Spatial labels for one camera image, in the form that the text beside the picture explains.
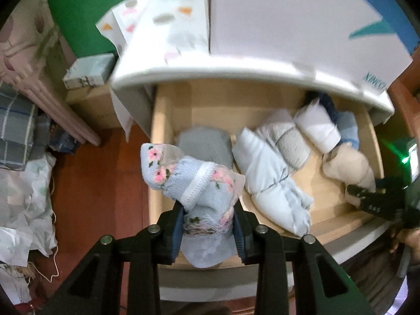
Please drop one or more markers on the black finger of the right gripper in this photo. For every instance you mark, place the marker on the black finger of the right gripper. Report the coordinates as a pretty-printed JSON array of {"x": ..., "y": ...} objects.
[{"x": 373, "y": 203}]

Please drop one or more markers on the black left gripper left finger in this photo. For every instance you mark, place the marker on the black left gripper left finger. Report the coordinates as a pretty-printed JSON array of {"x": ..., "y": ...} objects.
[{"x": 162, "y": 240}]

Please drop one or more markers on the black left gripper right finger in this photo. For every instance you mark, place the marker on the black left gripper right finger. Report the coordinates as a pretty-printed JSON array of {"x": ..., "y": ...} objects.
[{"x": 255, "y": 242}]

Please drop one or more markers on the beige underwear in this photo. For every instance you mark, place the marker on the beige underwear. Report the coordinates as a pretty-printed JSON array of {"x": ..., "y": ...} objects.
[{"x": 350, "y": 166}]

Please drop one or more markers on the white pale-blue garment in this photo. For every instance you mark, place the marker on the white pale-blue garment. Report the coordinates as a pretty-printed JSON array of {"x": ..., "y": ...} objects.
[{"x": 273, "y": 191}]

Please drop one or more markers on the blue floral knit underwear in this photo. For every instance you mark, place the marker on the blue floral knit underwear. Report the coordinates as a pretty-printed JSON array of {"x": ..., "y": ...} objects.
[{"x": 207, "y": 191}]

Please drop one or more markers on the light blue underwear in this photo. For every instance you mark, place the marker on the light blue underwear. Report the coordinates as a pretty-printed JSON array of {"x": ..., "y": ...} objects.
[{"x": 348, "y": 129}]

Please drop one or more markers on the white folded underwear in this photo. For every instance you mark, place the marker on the white folded underwear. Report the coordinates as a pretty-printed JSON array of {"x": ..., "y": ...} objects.
[{"x": 315, "y": 123}]

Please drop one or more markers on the grey ribbed folded underwear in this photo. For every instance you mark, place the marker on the grey ribbed folded underwear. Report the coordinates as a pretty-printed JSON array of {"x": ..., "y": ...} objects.
[{"x": 207, "y": 144}]

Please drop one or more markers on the honeycomb patterned folded underwear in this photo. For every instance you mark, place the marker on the honeycomb patterned folded underwear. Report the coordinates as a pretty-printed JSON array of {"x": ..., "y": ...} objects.
[{"x": 282, "y": 135}]

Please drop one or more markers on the dark navy folded underwear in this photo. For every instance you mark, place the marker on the dark navy folded underwear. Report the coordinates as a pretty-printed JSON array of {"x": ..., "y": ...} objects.
[{"x": 325, "y": 100}]

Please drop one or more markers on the wooden drawer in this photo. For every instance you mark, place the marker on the wooden drawer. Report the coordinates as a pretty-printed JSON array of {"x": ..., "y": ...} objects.
[{"x": 232, "y": 106}]

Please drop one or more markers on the brown wooden chair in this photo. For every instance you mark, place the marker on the brown wooden chair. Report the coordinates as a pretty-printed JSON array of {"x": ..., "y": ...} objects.
[{"x": 404, "y": 93}]

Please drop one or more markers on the white green-printed crumpled sheet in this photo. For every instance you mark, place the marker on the white green-printed crumpled sheet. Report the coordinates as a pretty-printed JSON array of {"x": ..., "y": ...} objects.
[{"x": 26, "y": 223}]

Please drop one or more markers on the brown cardboard box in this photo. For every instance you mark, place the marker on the brown cardboard box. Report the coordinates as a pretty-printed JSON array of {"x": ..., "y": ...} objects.
[{"x": 94, "y": 105}]

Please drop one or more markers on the white storage box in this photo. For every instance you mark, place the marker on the white storage box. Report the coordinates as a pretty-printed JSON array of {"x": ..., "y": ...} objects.
[{"x": 368, "y": 43}]

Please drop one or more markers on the plaid grey folded cloth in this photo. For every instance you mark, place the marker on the plaid grey folded cloth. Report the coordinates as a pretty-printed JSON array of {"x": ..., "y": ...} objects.
[{"x": 24, "y": 129}]

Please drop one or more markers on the small pale blue box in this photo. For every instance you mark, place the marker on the small pale blue box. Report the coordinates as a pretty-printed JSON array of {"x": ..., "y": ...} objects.
[{"x": 90, "y": 71}]

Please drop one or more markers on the patterned white table cloth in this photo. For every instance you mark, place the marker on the patterned white table cloth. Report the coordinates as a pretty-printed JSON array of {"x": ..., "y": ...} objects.
[{"x": 152, "y": 32}]

